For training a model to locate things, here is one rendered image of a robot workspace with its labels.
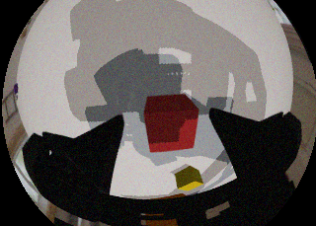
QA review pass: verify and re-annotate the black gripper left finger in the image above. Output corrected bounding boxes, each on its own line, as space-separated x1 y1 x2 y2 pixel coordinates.
42 115 125 194

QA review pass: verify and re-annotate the purple cube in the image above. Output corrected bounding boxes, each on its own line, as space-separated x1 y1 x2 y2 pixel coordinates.
13 84 19 96

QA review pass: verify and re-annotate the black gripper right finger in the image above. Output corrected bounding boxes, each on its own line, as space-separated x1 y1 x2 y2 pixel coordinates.
209 108 283 178

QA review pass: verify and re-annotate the olive yellow cube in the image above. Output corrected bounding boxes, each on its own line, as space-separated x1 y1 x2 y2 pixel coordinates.
174 166 204 190

